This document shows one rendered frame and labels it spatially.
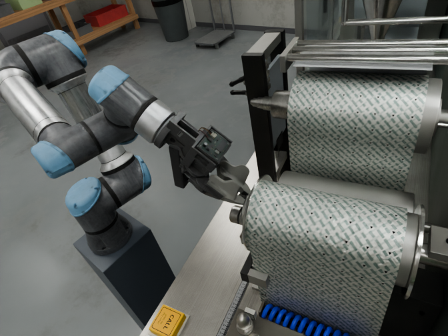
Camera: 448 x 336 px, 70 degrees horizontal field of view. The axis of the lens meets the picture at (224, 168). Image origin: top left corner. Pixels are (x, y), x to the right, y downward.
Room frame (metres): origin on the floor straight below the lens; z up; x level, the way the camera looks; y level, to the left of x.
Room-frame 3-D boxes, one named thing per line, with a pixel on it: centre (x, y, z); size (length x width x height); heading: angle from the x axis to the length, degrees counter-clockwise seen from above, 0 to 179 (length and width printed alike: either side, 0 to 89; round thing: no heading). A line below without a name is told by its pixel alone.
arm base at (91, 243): (0.76, 0.44, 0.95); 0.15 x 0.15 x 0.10
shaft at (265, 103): (0.66, -0.12, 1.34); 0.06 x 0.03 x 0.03; 55
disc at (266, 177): (0.41, -0.05, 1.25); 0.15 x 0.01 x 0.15; 145
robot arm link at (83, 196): (0.76, 0.43, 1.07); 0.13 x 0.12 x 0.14; 123
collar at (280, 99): (0.62, -0.17, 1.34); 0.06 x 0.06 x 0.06; 55
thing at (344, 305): (0.29, -0.11, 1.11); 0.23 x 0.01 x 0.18; 55
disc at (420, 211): (0.26, -0.26, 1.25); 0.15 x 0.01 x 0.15; 145
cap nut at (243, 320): (0.30, 0.03, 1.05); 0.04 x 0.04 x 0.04
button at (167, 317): (0.41, 0.23, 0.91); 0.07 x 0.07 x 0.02; 55
